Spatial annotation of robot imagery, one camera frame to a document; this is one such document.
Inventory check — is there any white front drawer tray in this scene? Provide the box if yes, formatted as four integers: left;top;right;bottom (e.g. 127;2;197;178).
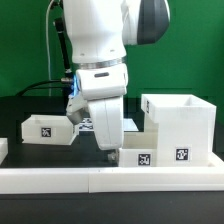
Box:
118;132;157;167

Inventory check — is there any white fence front rail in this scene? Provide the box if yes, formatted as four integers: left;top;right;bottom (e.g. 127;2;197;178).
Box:
0;167;224;194

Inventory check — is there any fiducial marker sheet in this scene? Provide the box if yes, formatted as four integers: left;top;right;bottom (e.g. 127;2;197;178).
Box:
79;118;138;132

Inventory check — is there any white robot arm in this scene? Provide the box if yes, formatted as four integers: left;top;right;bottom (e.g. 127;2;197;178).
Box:
63;0;170;159

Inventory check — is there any white fence rail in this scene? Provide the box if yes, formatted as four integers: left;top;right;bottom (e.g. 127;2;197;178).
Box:
208;152;224;168
0;167;224;194
0;138;8;165

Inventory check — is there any white drawer cabinet box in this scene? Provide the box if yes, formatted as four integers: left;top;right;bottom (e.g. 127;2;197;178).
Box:
141;94;216;167

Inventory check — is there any white drawer tray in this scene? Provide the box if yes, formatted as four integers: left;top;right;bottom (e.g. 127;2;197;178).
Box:
21;115;79;145
118;132;157;167

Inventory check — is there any white fence right rail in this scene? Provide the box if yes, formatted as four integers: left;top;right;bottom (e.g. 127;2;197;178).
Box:
208;152;224;168

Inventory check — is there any white fence left rail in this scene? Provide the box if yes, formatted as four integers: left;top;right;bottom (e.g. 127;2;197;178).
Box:
0;138;8;165

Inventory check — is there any white hanging cable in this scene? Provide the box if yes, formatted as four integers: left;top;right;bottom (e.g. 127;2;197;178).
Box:
45;0;56;97

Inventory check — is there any black cable on table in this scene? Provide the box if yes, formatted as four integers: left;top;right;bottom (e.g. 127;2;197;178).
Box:
14;79;74;98

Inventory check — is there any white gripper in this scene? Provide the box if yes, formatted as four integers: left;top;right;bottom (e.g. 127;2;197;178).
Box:
65;94;126;164

